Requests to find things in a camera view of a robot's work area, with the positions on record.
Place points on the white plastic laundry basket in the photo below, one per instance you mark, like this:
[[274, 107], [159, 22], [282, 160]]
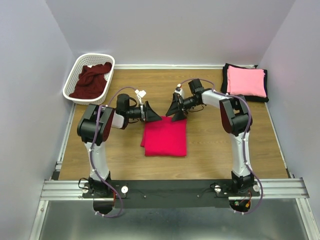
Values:
[[88, 59]]

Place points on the folded pink t shirt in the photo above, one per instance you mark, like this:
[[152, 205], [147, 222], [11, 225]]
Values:
[[247, 82]]

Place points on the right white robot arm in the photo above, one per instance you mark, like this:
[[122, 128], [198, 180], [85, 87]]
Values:
[[236, 119]]

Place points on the aluminium frame rail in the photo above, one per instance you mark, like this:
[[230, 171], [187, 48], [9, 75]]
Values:
[[281, 188]]

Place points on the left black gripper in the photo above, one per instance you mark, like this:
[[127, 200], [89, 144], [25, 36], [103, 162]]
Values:
[[147, 113]]

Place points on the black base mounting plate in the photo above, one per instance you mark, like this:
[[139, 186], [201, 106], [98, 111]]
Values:
[[160, 194]]

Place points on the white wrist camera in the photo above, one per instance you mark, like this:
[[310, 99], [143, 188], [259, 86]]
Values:
[[140, 94], [179, 91]]

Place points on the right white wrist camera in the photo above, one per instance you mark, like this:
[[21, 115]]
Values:
[[179, 91]]

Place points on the folded black t shirt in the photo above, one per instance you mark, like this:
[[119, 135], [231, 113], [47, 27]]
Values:
[[224, 84]]

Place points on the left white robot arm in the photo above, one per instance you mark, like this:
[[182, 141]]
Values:
[[94, 129]]

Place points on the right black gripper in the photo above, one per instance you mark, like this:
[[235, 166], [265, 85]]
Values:
[[180, 112]]

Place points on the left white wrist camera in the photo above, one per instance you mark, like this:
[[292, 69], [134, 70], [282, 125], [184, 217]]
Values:
[[140, 94]]

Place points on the crimson red t shirt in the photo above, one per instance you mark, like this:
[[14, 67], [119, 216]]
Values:
[[165, 138]]

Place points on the dark maroon t shirt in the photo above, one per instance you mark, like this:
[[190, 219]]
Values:
[[91, 81]]

